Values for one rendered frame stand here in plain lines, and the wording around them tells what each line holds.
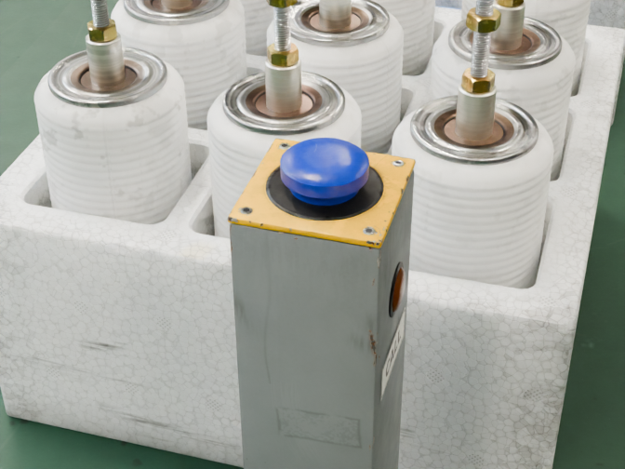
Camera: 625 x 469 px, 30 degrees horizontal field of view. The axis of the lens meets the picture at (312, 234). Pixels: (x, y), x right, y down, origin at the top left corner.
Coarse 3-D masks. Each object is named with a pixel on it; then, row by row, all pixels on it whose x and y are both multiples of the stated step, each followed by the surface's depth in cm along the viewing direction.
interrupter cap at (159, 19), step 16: (128, 0) 83; (144, 0) 84; (160, 0) 84; (208, 0) 83; (224, 0) 83; (144, 16) 81; (160, 16) 81; (176, 16) 81; (192, 16) 81; (208, 16) 81
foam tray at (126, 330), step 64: (256, 64) 91; (192, 128) 83; (576, 128) 83; (0, 192) 77; (192, 192) 77; (576, 192) 77; (0, 256) 76; (64, 256) 74; (128, 256) 72; (192, 256) 71; (576, 256) 71; (0, 320) 79; (64, 320) 77; (128, 320) 76; (192, 320) 74; (448, 320) 68; (512, 320) 67; (576, 320) 66; (0, 384) 83; (64, 384) 81; (128, 384) 79; (192, 384) 78; (448, 384) 71; (512, 384) 69; (192, 448) 81; (448, 448) 74; (512, 448) 72
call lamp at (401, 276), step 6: (402, 270) 55; (402, 276) 55; (396, 282) 54; (402, 282) 55; (396, 288) 54; (402, 288) 55; (396, 294) 54; (402, 294) 55; (396, 300) 55; (396, 306) 55
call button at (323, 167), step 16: (304, 144) 53; (320, 144) 53; (336, 144) 53; (352, 144) 53; (288, 160) 52; (304, 160) 52; (320, 160) 52; (336, 160) 52; (352, 160) 52; (368, 160) 52; (288, 176) 51; (304, 176) 51; (320, 176) 51; (336, 176) 51; (352, 176) 51; (304, 192) 51; (320, 192) 51; (336, 192) 51; (352, 192) 51
